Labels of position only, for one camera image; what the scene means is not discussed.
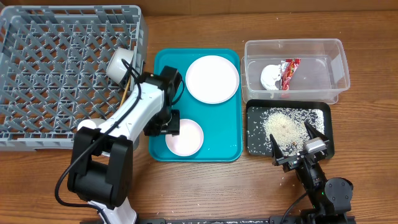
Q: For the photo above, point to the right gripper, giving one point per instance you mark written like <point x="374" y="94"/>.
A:
<point x="298" y="157"/>

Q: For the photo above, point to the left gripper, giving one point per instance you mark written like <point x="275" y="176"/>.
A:
<point x="153" y="127"/>

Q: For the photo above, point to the white rice grains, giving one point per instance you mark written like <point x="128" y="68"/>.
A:
<point x="286" y="125"/>

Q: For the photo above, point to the pink saucer plate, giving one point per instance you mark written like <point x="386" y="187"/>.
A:
<point x="189" y="140"/>

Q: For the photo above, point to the wooden chopstick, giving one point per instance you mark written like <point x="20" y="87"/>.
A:
<point x="125" y="91"/>

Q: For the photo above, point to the white round plate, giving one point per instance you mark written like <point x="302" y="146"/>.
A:
<point x="212" y="79"/>

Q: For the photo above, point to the grey-green bowl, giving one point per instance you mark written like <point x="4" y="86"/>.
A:
<point x="116" y="70"/>

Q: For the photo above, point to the white napkin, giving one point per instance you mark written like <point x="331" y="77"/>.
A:
<point x="270" y="77"/>

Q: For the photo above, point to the red snack wrapper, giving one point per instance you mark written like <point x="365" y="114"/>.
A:
<point x="289" y="67"/>

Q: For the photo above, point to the white cup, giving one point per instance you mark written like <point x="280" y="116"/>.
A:
<point x="90" y="123"/>

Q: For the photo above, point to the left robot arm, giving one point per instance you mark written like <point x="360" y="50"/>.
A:
<point x="101" y="166"/>

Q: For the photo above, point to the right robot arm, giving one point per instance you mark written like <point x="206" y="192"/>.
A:
<point x="330" y="198"/>

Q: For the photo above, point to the black waste tray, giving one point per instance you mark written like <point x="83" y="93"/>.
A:
<point x="302" y="105"/>

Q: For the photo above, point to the clear plastic waste bin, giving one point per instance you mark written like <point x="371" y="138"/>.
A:
<point x="321" y="75"/>

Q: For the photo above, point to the teal serving tray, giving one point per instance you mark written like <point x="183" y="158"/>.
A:
<point x="222" y="123"/>

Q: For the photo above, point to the grey plastic dish rack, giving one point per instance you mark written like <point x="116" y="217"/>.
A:
<point x="53" y="69"/>

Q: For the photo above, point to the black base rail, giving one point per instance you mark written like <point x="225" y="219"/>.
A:
<point x="270" y="220"/>

